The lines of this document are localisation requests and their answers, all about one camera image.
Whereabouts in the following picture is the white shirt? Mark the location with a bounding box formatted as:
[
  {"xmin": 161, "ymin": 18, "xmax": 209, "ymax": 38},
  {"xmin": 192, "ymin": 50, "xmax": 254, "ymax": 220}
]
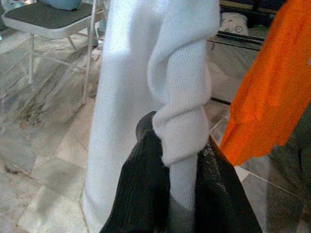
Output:
[{"xmin": 82, "ymin": 0, "xmax": 221, "ymax": 226}]

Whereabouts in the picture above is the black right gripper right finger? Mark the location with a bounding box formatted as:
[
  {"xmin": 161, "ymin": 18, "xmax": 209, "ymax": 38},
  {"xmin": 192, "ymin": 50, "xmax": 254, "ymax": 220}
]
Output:
[{"xmin": 194, "ymin": 135, "xmax": 263, "ymax": 233}]

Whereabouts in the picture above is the pale blue cushion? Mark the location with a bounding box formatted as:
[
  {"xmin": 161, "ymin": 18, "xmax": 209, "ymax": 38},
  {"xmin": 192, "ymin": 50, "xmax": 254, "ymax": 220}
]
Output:
[{"xmin": 45, "ymin": 0, "xmax": 78, "ymax": 11}]

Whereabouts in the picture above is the grey seat folding chair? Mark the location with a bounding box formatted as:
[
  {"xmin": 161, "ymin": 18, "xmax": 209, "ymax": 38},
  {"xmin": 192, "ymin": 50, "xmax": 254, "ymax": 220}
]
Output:
[{"xmin": 1, "ymin": 0, "xmax": 107, "ymax": 105}]

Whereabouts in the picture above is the orange t-shirt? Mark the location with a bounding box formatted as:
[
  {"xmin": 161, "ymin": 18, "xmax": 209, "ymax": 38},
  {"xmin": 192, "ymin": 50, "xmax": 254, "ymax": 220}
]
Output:
[{"xmin": 220, "ymin": 0, "xmax": 311, "ymax": 167}]

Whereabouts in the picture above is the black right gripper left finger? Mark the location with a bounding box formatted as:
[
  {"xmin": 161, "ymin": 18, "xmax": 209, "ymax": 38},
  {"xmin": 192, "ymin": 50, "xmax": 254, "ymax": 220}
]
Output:
[{"xmin": 99, "ymin": 111, "xmax": 172, "ymax": 233}]

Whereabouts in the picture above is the dark green sofa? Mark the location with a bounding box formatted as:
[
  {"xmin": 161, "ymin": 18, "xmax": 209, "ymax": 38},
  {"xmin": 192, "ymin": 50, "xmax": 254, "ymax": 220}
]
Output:
[{"xmin": 267, "ymin": 104, "xmax": 311, "ymax": 219}]

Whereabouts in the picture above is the black metal drying rack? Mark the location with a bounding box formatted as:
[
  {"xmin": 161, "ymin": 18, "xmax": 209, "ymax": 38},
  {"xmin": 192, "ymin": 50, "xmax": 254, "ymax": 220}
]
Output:
[{"xmin": 208, "ymin": 0, "xmax": 287, "ymax": 106}]

